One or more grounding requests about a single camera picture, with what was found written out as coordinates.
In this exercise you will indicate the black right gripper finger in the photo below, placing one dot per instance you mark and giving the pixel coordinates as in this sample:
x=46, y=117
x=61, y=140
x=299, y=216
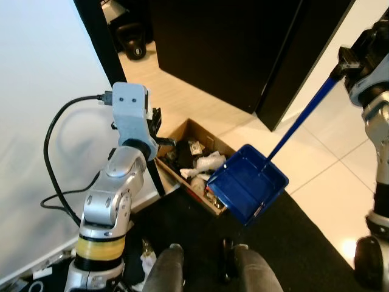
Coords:
x=348, y=64

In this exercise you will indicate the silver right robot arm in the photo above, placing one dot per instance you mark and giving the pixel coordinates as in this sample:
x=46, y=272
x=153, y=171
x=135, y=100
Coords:
x=377, y=128

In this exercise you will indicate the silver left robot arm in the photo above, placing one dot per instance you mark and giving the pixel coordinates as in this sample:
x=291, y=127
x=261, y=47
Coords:
x=106, y=201

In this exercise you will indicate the black floor mat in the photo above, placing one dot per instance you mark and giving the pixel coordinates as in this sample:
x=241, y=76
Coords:
x=292, y=243

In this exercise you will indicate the brown cardboard rubbish box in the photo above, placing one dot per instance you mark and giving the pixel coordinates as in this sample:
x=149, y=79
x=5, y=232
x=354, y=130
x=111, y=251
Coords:
x=185, y=129

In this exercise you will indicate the black rubbish piece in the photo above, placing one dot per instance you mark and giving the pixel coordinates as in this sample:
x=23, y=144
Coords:
x=173, y=152

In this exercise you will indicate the crumpled white plastic bag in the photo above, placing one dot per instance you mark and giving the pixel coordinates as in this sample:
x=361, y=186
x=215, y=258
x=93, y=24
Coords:
x=209, y=161

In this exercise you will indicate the grey black wheeled machine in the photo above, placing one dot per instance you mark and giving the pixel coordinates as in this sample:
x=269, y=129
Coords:
x=130, y=42

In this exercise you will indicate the black cabinet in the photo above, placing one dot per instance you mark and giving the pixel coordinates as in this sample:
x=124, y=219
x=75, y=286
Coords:
x=213, y=48

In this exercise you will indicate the grey left robot leg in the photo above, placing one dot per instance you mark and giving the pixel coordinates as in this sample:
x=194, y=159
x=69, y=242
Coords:
x=164, y=271

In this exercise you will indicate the grey robot leg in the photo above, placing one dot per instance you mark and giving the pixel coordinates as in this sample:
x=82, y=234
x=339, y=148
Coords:
x=164, y=271
x=258, y=271

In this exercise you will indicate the grey right robot leg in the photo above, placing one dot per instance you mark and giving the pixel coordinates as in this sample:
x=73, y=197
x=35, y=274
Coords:
x=258, y=271

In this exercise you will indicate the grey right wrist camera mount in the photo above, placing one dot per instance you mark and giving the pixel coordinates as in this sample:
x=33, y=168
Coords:
x=374, y=76

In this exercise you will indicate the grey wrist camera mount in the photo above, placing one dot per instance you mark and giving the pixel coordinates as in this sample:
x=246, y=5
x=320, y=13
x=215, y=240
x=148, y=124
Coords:
x=130, y=109
x=374, y=76

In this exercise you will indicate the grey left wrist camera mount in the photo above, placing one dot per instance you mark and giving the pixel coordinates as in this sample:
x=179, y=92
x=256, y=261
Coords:
x=130, y=109

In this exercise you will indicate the black wall edge trim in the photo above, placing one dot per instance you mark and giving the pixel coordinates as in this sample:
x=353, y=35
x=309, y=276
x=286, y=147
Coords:
x=97, y=36

